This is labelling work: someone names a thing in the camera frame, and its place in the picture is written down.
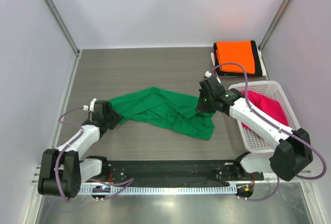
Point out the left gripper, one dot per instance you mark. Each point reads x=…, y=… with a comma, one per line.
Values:
x=116, y=117

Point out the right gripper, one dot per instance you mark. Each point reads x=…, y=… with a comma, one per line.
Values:
x=200, y=107

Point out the green t-shirt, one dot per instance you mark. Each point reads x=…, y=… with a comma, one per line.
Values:
x=165, y=109

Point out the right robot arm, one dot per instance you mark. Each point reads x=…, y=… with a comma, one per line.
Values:
x=289, y=158

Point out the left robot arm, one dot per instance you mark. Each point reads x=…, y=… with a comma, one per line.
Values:
x=62, y=169

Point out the folded orange t-shirt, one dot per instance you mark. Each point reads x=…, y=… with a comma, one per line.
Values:
x=239, y=52

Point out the folded black t-shirt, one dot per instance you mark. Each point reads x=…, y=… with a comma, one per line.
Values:
x=237, y=68

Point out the pink t-shirt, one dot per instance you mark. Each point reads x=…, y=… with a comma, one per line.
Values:
x=269, y=106

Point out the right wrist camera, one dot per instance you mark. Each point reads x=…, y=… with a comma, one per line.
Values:
x=209, y=74

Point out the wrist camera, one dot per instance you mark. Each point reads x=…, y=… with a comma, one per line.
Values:
x=90, y=107
x=209, y=74

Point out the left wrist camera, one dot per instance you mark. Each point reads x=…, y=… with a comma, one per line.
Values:
x=90, y=107

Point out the white slotted cable duct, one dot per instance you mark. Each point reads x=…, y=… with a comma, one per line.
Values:
x=98, y=190

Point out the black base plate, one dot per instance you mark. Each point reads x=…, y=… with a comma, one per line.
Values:
x=180, y=173

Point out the right aluminium frame post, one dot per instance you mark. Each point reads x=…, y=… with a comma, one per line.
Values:
x=275, y=21

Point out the aluminium frame post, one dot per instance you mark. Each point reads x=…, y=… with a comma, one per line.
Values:
x=62, y=26
x=275, y=21

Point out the left aluminium frame post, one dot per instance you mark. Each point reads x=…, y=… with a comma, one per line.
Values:
x=62, y=26

